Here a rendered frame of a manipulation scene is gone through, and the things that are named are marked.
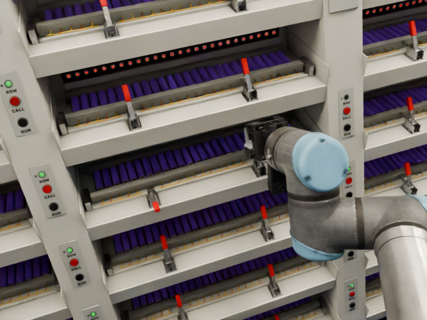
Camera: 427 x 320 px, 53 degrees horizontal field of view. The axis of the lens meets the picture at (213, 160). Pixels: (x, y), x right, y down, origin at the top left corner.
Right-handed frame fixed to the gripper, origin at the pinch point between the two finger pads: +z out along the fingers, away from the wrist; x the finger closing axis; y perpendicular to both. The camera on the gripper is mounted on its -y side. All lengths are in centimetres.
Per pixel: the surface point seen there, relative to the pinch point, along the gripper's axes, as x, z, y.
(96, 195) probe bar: 38.8, 1.5, -2.3
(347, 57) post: -23.6, -8.3, 15.9
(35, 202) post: 50, -5, 1
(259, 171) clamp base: 0.8, -3.6, -5.7
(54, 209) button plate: 47.3, -5.3, -1.2
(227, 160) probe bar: 6.7, 2.3, -2.6
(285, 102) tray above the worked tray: -7.6, -6.3, 9.1
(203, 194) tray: 15.3, -3.0, -7.7
